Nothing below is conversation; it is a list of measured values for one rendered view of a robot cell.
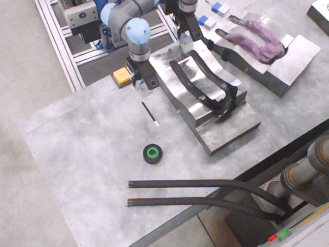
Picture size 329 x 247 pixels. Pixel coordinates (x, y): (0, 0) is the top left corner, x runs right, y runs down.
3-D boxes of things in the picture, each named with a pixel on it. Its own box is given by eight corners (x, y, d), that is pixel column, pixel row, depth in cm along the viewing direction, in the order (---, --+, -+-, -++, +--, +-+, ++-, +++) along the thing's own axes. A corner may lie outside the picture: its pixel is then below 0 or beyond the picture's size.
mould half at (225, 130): (148, 69, 167) (147, 53, 154) (194, 46, 173) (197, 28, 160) (209, 156, 150) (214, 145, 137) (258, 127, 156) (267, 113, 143)
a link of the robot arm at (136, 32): (136, 11, 117) (155, 25, 114) (137, 32, 127) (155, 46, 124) (119, 24, 114) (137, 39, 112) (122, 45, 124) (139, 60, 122)
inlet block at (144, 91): (127, 76, 153) (126, 68, 148) (137, 70, 154) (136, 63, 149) (142, 99, 148) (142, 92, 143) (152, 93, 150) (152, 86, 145)
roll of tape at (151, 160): (142, 163, 148) (142, 161, 145) (144, 145, 151) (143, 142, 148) (161, 165, 148) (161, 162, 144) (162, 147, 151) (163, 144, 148)
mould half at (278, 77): (195, 38, 174) (198, 23, 164) (226, 7, 183) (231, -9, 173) (281, 98, 162) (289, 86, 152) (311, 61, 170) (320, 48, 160)
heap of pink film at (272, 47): (220, 39, 167) (223, 28, 160) (242, 17, 173) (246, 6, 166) (266, 70, 161) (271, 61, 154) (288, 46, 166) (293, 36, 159)
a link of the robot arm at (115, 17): (122, 7, 129) (144, 24, 126) (100, 25, 126) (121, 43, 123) (120, -9, 122) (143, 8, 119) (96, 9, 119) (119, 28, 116)
